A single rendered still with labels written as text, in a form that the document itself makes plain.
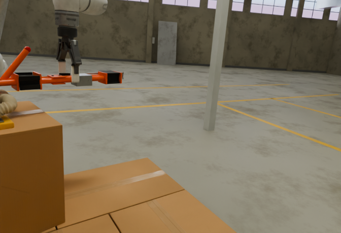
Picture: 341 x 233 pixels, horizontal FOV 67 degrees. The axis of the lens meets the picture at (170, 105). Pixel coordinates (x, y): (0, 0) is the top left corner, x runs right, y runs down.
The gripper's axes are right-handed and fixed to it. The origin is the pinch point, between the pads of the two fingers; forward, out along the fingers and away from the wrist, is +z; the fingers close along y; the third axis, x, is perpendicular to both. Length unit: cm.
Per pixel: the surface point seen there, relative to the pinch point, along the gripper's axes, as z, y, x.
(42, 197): 39.3, 20.0, -18.4
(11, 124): 12.0, 15.8, -25.4
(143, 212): 53, 34, 17
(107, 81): 1.9, 4.5, 15.7
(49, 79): -0.2, 4.2, -9.0
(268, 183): 108, 15, 184
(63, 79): 0.2, 4.4, -4.0
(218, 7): -65, -120, 253
